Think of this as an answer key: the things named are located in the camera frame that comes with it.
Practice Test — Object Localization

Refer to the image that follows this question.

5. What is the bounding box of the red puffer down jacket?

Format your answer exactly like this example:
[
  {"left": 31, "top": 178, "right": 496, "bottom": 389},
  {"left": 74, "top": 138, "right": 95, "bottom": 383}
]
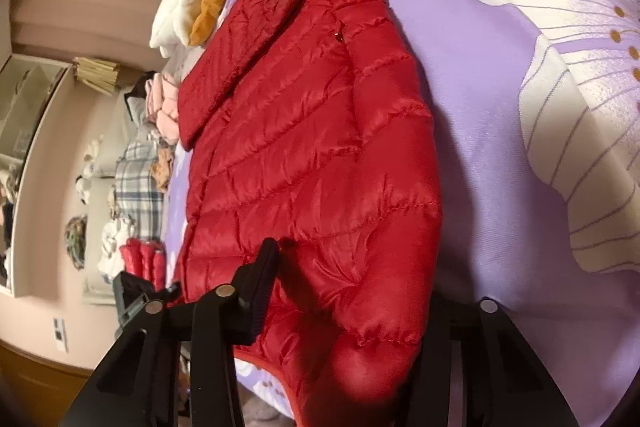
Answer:
[{"left": 175, "top": 0, "right": 442, "bottom": 426}]

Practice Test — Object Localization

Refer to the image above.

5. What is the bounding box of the grey plaid garment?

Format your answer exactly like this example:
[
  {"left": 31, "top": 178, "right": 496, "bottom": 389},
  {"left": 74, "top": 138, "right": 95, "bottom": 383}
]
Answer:
[{"left": 115, "top": 142, "right": 164, "bottom": 241}]

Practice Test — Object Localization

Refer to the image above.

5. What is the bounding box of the tan small garment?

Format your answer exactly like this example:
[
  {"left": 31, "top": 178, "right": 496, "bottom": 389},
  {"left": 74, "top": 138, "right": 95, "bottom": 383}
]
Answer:
[{"left": 150, "top": 147, "right": 174, "bottom": 193}]

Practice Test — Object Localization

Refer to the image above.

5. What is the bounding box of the pink garment pile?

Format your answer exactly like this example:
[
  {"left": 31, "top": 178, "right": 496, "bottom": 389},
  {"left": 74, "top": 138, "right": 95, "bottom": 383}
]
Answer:
[{"left": 145, "top": 72, "right": 179, "bottom": 146}]

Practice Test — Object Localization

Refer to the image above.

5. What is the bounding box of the purple floral bed sheet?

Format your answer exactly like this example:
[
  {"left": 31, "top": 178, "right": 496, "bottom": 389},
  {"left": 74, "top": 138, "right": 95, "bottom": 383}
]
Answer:
[{"left": 159, "top": 0, "right": 640, "bottom": 427}]

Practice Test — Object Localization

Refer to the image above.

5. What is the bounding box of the white wall power strip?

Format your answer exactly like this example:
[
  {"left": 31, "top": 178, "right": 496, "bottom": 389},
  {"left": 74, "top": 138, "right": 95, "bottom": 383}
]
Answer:
[{"left": 53, "top": 317, "right": 68, "bottom": 353}]

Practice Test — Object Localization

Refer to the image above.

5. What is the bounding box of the white wall shelf unit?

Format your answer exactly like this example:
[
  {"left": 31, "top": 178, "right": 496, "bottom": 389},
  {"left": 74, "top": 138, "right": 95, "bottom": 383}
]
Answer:
[{"left": 1, "top": 53, "right": 74, "bottom": 298}]

